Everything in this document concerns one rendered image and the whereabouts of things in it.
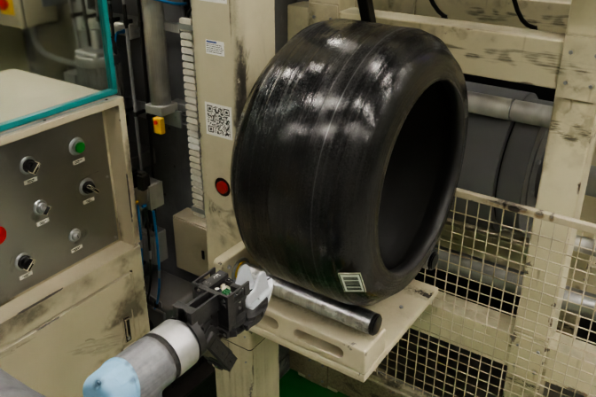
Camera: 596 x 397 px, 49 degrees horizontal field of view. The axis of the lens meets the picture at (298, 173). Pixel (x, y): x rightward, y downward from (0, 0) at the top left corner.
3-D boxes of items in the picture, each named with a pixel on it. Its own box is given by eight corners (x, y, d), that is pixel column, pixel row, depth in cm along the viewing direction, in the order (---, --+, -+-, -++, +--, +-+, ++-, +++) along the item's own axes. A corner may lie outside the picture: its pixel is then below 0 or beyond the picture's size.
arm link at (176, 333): (183, 388, 91) (141, 365, 95) (205, 369, 94) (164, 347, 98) (178, 345, 88) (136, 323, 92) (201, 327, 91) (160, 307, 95)
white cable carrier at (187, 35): (192, 214, 159) (178, 17, 139) (207, 206, 163) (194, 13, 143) (207, 219, 157) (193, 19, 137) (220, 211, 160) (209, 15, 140)
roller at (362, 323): (244, 256, 147) (246, 272, 149) (231, 267, 144) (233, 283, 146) (383, 309, 129) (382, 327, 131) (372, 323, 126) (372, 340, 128)
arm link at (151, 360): (82, 418, 87) (73, 368, 83) (144, 371, 95) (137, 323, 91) (123, 445, 83) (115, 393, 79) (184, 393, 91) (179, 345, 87)
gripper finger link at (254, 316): (275, 300, 105) (240, 329, 98) (275, 307, 105) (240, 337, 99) (251, 291, 107) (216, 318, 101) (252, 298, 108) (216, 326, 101)
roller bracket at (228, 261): (214, 297, 145) (212, 259, 141) (312, 224, 175) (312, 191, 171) (225, 302, 144) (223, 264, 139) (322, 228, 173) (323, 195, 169)
